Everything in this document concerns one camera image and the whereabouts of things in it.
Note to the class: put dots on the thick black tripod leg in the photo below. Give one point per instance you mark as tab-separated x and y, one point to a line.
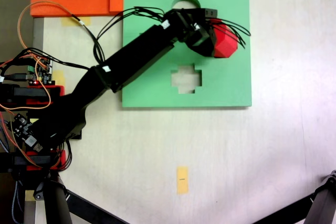
56	208
323	208

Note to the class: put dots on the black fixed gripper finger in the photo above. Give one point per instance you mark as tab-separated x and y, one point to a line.
207	45

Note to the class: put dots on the red octagonal pillar block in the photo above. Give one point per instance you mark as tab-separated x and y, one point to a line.
225	45

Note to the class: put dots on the wide yellow tape piece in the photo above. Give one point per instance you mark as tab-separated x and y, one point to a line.
86	21

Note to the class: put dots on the yellow tape marker strip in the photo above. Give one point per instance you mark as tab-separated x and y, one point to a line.
182	180

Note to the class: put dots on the thin black tripod strut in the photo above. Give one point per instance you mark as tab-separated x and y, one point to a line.
288	209
92	211

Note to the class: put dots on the green shape sorting board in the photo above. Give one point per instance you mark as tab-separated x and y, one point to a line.
231	85

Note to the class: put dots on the small yellow tape piece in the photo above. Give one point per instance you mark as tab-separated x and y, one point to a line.
29	195
60	75

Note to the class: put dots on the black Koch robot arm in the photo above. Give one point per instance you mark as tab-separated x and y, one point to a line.
136	51

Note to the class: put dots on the red and black table clamp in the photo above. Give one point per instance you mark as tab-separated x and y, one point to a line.
62	155
57	91

